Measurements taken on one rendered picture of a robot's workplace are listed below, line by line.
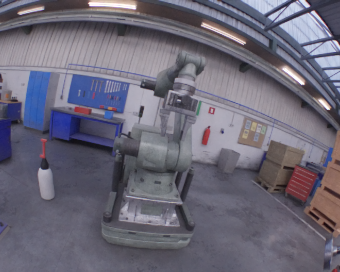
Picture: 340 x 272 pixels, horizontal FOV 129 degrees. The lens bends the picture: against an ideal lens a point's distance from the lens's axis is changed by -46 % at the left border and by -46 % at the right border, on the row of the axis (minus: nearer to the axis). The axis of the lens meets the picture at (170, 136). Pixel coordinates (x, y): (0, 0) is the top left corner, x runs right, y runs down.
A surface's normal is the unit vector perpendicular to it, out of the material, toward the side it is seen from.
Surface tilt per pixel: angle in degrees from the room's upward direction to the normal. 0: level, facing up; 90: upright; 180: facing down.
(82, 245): 0
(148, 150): 73
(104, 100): 90
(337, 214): 90
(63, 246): 0
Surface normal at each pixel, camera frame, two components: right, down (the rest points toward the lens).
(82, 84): 0.14, 0.21
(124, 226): 0.24, -0.96
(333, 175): -0.96, -0.21
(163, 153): 0.15, -0.09
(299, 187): -0.86, -0.12
